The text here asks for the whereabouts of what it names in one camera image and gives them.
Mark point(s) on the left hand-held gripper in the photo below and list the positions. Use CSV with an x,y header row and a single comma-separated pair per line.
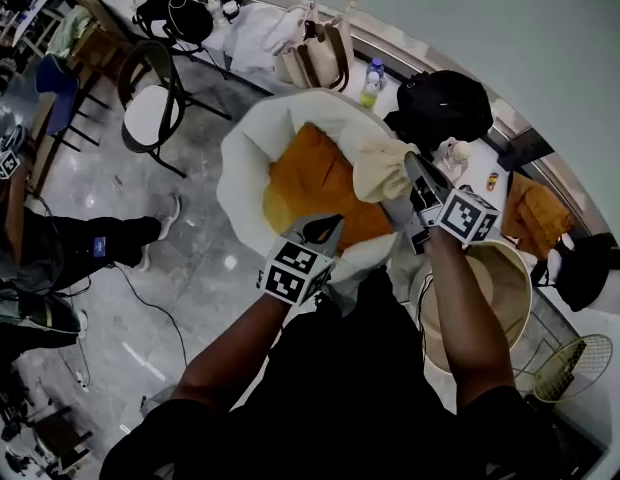
x,y
295,273

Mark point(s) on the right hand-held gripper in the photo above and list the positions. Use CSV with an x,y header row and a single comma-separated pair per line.
x,y
467,218

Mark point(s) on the cream clothes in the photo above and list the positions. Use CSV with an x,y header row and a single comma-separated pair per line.
x,y
385,168

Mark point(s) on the person's right forearm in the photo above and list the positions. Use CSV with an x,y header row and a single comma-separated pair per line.
x,y
465,318

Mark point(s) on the person's left forearm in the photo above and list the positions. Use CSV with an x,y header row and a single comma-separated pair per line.
x,y
230,358

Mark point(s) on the white window bench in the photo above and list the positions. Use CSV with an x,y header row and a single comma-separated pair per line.
x,y
477,168

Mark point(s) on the yellow cushion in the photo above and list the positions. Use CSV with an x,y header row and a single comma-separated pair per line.
x,y
276,210

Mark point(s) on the orange cushion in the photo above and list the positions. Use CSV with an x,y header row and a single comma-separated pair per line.
x,y
315,178

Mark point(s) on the small orange toy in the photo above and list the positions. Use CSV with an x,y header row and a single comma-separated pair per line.
x,y
492,181

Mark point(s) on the white beanbag chair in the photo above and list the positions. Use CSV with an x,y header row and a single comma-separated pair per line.
x,y
245,168

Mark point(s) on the orange garment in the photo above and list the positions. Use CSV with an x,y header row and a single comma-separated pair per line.
x,y
535,213

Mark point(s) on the yellow drink bottle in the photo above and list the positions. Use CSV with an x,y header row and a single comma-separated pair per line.
x,y
370,93

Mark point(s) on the round white side table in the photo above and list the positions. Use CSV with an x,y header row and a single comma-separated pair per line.
x,y
500,288

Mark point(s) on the clear bottle with blue cap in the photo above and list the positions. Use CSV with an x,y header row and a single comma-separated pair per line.
x,y
376,68

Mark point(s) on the person's black shirt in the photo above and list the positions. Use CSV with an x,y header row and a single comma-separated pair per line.
x,y
340,398

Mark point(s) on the beige tote bag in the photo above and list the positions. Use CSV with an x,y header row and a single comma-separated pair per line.
x,y
320,53

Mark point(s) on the dark chair with white seat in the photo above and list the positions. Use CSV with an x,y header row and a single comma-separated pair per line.
x,y
150,113

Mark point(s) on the white plastic bag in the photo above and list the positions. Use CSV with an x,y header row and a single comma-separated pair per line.
x,y
255,33

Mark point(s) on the white power strip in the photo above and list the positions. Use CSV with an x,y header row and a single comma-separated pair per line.
x,y
81,380

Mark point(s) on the wooden shelf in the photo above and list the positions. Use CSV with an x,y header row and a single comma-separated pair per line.
x,y
97,38

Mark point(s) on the blue chair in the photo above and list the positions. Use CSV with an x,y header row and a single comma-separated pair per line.
x,y
57,93

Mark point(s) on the light green cloth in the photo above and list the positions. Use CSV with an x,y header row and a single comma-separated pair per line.
x,y
70,30

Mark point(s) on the black tripod equipment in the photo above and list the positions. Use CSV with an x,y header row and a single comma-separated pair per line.
x,y
60,433

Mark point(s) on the black window post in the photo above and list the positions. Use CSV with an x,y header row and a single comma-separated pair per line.
x,y
525,150

